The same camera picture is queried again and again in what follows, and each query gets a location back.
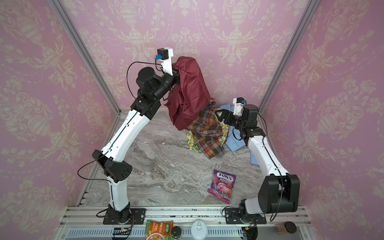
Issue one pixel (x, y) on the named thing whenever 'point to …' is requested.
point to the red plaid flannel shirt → (207, 129)
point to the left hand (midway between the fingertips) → (187, 61)
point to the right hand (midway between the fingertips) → (221, 112)
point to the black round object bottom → (251, 232)
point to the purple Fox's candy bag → (223, 185)
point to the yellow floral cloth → (191, 142)
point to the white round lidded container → (199, 230)
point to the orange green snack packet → (159, 230)
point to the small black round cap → (176, 232)
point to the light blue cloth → (235, 140)
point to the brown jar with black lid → (286, 227)
